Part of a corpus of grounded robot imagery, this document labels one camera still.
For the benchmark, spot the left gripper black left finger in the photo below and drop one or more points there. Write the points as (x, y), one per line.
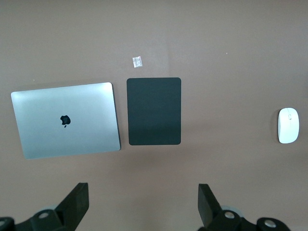
(69, 211)

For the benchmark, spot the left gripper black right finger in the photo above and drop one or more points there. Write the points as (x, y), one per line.
(211, 211)

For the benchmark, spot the clear tape piece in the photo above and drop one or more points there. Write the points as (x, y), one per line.
(137, 62)

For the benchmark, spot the black mouse pad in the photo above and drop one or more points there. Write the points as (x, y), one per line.
(154, 110)

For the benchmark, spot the white computer mouse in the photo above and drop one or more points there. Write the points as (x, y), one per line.
(288, 127)

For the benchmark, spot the silver closed laptop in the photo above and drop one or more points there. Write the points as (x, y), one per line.
(84, 108)

